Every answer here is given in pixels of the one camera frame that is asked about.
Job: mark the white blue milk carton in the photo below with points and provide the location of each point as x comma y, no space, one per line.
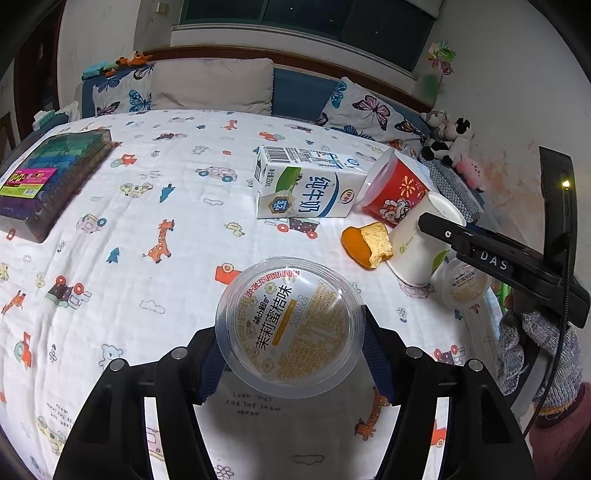
309,194

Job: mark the clear box of coloured markers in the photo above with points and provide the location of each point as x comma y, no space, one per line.
51,175

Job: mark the grey checkered folded cloth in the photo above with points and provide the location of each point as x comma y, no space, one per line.
450,184

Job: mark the orange fox plush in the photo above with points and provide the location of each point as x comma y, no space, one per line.
134,60

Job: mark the person's right hand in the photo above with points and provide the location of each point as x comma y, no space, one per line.
545,360

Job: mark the small grey cow plush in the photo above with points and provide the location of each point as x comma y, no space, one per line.
436,123

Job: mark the large butterfly print pillow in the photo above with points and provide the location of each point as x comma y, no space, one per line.
369,108

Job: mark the beige pillow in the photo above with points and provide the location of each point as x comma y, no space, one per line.
212,85

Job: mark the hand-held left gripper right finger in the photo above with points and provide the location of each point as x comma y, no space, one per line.
378,364

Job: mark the teal plush toy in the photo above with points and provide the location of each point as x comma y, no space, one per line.
99,70

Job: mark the orange bread piece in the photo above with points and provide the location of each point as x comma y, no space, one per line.
358,244

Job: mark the dark wooden door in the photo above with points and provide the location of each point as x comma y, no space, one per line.
37,69

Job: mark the red paper cup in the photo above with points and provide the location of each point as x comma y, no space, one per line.
397,189

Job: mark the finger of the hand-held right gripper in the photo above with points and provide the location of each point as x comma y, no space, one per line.
443,230

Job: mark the colourful pinwheel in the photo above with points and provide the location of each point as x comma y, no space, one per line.
441,57

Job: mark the dark window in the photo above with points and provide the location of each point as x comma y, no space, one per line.
300,11

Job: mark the clear jelly cup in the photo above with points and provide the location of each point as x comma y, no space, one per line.
464,284
286,323

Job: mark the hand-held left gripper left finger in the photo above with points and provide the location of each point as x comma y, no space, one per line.
210,374

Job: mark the small butterfly print pillow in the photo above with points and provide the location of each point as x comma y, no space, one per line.
122,94

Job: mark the green plastic basket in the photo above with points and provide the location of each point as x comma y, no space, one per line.
504,290

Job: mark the pink plush toy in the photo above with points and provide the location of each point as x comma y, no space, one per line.
471,173

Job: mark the black white cow plush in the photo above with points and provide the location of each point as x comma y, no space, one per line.
455,141

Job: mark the white paper cup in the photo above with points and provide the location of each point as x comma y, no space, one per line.
415,249

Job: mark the person's right forearm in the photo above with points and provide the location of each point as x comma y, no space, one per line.
568,438

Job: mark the teal tissue pack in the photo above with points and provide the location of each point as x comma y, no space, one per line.
55,117

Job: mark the cartoon printed blanket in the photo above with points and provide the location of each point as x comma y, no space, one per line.
138,277

